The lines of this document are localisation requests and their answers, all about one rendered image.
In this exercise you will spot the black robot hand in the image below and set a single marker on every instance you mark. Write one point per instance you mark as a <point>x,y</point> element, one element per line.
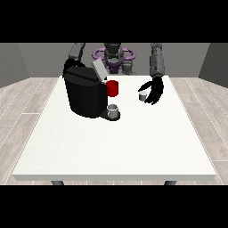
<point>70,63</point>
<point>156,89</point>

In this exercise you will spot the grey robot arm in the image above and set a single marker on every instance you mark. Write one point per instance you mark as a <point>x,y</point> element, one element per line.
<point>156,61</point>
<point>76,51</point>

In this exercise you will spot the small grey coffee pod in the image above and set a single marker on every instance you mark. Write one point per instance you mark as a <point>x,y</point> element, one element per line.
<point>142,96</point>

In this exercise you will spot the pale grey machine lid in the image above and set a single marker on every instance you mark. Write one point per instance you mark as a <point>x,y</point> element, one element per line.
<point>99,69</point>

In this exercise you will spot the black coffee machine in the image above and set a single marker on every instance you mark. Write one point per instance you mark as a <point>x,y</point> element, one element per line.
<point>84,92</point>

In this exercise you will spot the red pod holder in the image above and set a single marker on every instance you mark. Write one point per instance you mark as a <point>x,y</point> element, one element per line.
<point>112,87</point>

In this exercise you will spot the grey robot trunk purple rings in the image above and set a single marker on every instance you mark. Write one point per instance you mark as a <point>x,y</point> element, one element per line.
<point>114,59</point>

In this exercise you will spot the small grey cup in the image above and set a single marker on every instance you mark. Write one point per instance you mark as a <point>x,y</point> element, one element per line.
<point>113,111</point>

